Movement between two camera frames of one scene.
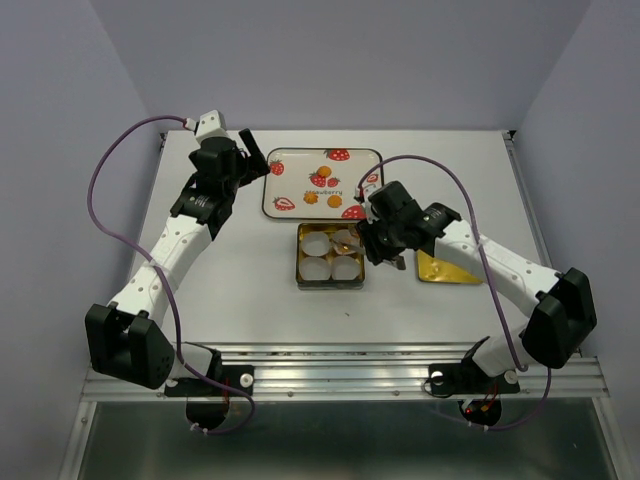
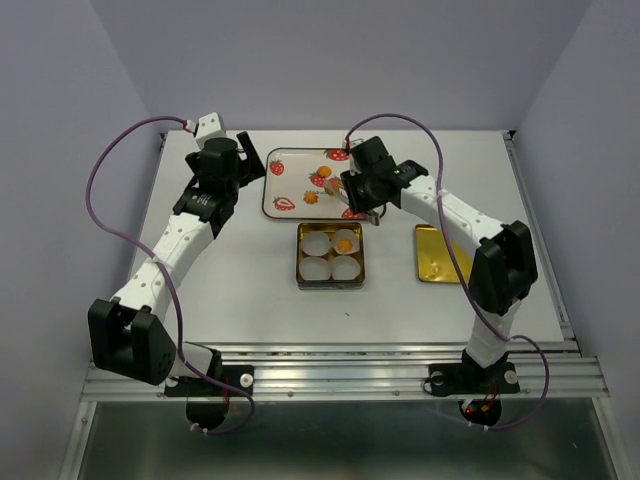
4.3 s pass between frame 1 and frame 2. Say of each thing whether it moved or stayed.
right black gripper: moved
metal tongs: moved
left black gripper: stayed
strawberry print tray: stayed
